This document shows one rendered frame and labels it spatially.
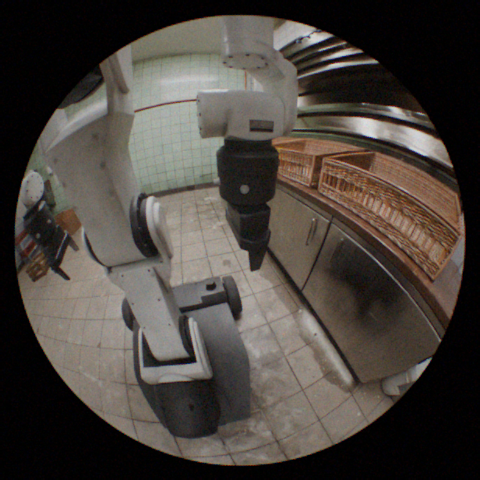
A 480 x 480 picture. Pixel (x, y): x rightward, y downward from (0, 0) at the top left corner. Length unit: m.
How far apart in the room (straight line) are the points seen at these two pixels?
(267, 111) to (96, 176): 0.24
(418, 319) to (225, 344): 0.63
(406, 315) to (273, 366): 0.56
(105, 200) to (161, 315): 0.29
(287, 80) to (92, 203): 0.32
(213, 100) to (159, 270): 0.33
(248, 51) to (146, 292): 0.45
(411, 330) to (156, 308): 0.70
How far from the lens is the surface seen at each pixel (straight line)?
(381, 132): 1.08
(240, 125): 0.18
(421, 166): 1.00
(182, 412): 0.42
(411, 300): 0.50
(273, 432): 0.81
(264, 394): 0.76
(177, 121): 2.63
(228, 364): 0.58
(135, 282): 0.38
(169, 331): 0.43
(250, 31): 0.23
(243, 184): 0.19
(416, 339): 0.57
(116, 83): 0.25
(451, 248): 0.50
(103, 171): 0.25
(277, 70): 0.22
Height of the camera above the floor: 0.75
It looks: 37 degrees down
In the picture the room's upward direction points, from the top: straight up
